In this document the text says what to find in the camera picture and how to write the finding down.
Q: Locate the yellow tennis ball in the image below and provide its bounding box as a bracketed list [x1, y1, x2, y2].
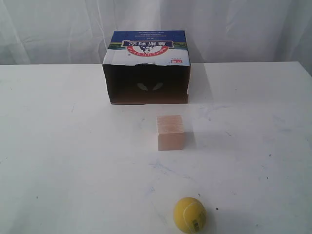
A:
[173, 197, 207, 234]

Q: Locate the light wooden block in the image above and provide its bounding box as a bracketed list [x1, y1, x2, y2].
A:
[156, 115, 186, 151]

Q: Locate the blue white cardboard box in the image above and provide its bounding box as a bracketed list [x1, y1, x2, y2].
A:
[102, 30, 191, 105]

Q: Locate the white backdrop curtain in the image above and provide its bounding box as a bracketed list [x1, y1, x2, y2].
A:
[0, 0, 312, 68]

